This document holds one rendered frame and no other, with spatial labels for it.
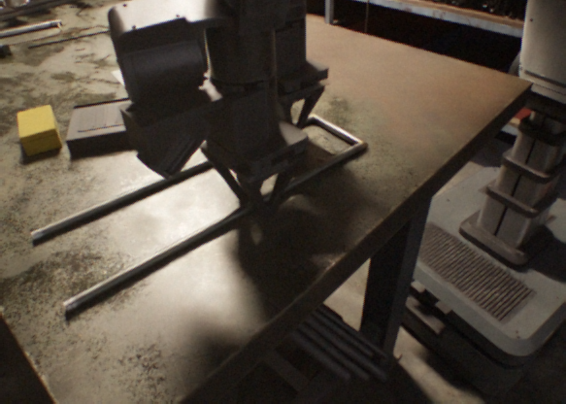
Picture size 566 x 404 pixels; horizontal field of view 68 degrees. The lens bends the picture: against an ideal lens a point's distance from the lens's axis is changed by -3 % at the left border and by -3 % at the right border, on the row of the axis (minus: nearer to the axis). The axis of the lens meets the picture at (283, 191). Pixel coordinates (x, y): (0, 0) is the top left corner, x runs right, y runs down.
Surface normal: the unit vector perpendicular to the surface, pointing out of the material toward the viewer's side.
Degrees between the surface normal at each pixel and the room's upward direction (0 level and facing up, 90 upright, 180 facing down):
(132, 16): 18
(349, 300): 0
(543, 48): 90
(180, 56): 72
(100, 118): 0
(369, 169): 0
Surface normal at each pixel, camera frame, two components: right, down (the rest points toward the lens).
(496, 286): -0.04, -0.77
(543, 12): -0.81, 0.39
